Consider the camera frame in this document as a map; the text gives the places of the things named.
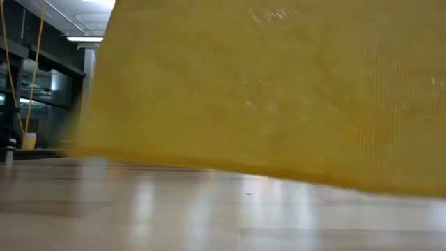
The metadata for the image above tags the yellow microfiber towel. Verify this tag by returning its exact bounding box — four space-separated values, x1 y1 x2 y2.
68 0 446 199

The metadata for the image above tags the long ceiling light fixture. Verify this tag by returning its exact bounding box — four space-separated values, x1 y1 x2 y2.
66 36 105 43

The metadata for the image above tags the dark glass partition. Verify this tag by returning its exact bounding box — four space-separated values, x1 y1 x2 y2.
0 0 88 149

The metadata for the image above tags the small white cup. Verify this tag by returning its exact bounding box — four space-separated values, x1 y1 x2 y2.
22 132 38 150

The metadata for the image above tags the yellow hanging strap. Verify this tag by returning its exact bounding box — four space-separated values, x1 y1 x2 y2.
24 0 45 135
0 0 25 135

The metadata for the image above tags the small grey post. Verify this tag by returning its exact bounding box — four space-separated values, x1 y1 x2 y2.
3 138 17 165

